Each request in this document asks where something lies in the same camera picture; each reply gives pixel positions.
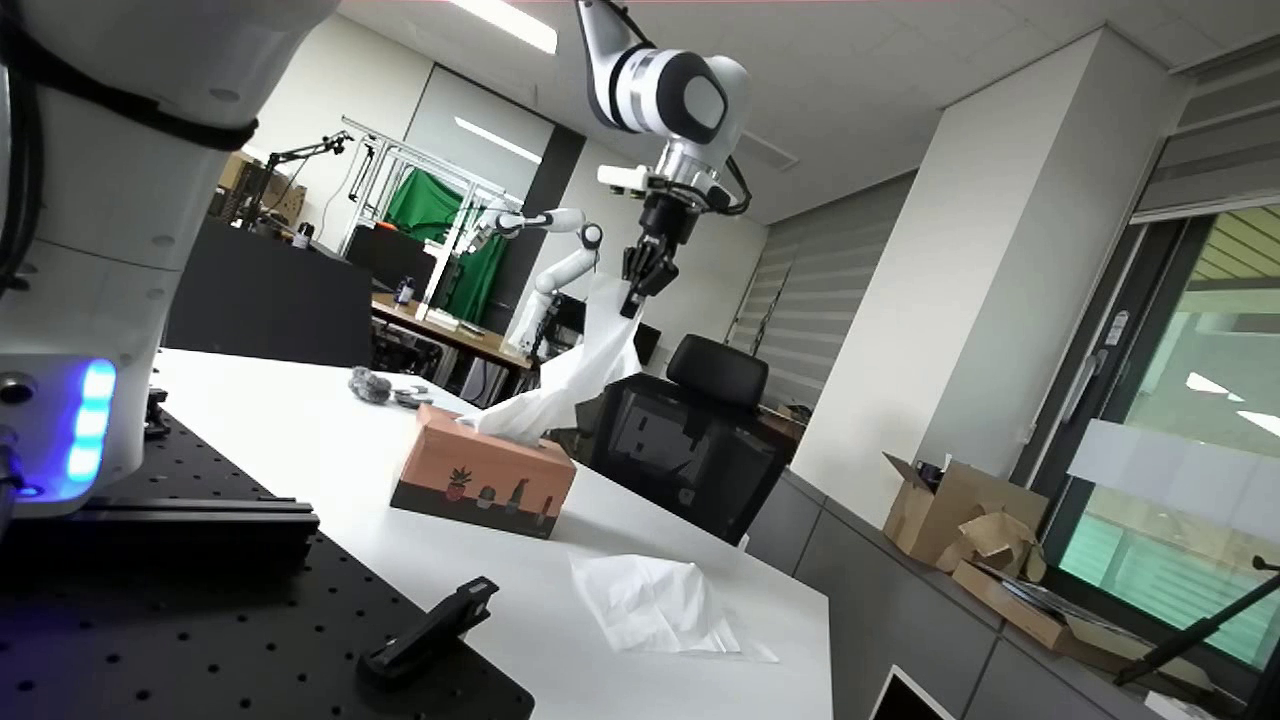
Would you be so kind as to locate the flat cardboard box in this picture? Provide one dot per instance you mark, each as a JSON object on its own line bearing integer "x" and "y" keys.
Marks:
{"x": 1025, "y": 605}

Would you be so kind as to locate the open cardboard box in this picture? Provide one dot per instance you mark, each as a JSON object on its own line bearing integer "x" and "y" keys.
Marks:
{"x": 952, "y": 514}

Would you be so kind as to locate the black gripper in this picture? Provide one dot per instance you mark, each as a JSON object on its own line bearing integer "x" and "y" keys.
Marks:
{"x": 664, "y": 221}

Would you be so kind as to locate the dark small objects pile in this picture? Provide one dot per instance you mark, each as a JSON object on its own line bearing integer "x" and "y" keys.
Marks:
{"x": 389, "y": 391}

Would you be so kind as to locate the black tripod leg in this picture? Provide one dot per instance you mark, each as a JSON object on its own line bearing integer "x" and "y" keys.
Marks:
{"x": 1195, "y": 634}

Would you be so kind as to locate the grey cabinet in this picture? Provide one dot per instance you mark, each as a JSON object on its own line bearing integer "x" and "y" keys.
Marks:
{"x": 905, "y": 626}

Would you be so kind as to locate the long white tissue paper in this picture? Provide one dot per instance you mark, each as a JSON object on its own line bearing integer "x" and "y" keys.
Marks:
{"x": 567, "y": 385}

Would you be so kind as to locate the grey window blind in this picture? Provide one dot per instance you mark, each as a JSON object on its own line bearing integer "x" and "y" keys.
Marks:
{"x": 815, "y": 303}

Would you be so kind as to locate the wooden desk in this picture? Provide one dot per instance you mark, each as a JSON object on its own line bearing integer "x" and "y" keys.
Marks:
{"x": 445, "y": 331}

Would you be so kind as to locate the black partition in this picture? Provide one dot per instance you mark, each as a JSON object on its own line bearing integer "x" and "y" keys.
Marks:
{"x": 264, "y": 303}

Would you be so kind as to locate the green cloth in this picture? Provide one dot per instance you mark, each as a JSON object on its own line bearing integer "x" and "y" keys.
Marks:
{"x": 454, "y": 235}

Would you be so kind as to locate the orange tissue box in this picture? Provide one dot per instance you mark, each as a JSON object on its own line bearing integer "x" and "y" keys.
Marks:
{"x": 483, "y": 477}

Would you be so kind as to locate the white crumpled cloth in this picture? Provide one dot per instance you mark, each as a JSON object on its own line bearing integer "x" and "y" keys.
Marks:
{"x": 655, "y": 600}

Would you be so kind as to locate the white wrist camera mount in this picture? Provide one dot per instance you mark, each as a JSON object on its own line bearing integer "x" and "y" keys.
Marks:
{"x": 627, "y": 177}

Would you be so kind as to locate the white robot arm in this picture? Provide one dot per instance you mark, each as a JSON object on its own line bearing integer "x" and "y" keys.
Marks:
{"x": 674, "y": 92}

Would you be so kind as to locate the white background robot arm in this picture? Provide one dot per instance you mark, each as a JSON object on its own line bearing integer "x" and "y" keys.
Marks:
{"x": 554, "y": 274}

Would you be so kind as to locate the black office chair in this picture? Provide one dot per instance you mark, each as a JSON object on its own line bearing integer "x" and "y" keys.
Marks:
{"x": 692, "y": 427}

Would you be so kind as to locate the black perforated breadboard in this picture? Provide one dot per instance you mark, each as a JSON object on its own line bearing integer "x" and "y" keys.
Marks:
{"x": 201, "y": 626}

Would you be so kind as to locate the black clamp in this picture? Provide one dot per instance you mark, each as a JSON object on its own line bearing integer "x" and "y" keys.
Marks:
{"x": 428, "y": 630}

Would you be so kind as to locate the black rail block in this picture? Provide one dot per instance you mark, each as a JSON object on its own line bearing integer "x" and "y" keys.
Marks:
{"x": 161, "y": 534}

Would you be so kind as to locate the ceiling light strip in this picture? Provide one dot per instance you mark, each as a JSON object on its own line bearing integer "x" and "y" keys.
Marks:
{"x": 507, "y": 22}

